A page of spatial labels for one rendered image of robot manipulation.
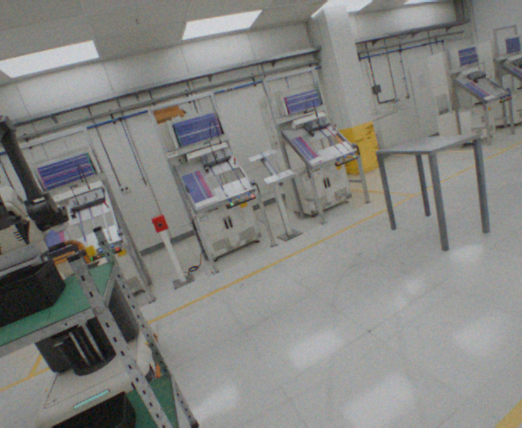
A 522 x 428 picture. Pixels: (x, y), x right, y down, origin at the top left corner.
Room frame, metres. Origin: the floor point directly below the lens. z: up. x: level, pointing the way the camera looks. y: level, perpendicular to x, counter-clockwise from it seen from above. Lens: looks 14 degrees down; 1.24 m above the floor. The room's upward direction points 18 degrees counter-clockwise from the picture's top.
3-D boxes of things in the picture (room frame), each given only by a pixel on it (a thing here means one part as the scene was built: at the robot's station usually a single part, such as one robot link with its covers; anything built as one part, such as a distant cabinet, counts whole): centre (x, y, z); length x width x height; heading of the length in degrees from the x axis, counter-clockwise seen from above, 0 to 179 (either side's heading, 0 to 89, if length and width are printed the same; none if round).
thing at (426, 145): (2.32, -1.46, 0.40); 0.70 x 0.45 x 0.80; 7
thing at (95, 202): (3.05, 1.81, 0.66); 1.01 x 0.73 x 1.31; 18
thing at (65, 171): (3.24, 1.89, 0.95); 1.35 x 0.82 x 1.90; 18
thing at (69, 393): (1.55, 1.23, 0.16); 0.67 x 0.64 x 0.25; 18
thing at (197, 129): (3.57, 0.41, 1.52); 0.51 x 0.13 x 0.27; 108
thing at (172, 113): (3.82, 0.60, 1.82); 0.68 x 0.30 x 0.20; 108
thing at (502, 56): (5.69, -5.62, 0.95); 1.36 x 0.82 x 1.90; 18
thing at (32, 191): (1.27, 0.92, 1.42); 0.14 x 0.10 x 0.45; 18
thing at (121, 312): (1.64, 1.26, 0.59); 0.55 x 0.34 x 0.83; 108
